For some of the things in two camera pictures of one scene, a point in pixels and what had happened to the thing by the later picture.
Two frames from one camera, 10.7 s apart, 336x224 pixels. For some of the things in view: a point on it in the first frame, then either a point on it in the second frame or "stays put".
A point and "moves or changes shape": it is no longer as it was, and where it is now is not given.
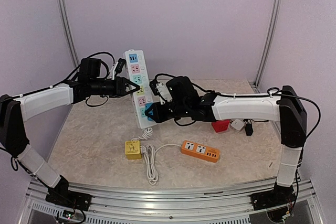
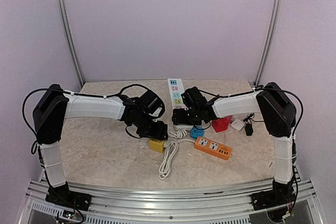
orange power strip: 200,151 -> 220,150
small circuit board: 69,214 stays put
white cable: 149,152 -> 170,148
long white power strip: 137,70 moves or changes shape
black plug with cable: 248,127 stays put
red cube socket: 220,126 stays put
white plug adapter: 237,124 stays put
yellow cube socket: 133,149 -> 156,145
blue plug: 147,105 moves or changes shape
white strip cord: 146,134 moves or changes shape
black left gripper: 119,87 -> 158,134
